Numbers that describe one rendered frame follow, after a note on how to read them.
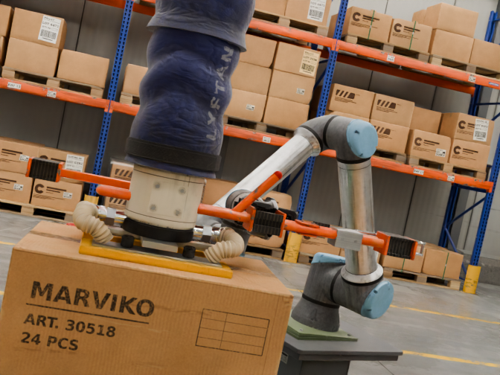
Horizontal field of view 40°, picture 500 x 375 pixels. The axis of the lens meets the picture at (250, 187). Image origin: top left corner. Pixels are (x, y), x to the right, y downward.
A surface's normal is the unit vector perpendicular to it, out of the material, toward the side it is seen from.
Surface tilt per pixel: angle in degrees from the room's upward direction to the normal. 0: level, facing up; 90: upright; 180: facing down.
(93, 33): 90
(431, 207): 90
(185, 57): 71
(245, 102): 91
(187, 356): 90
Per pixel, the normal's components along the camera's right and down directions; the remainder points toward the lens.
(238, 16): 0.70, 0.38
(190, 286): 0.16, 0.09
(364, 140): 0.64, 0.11
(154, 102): -0.55, -0.33
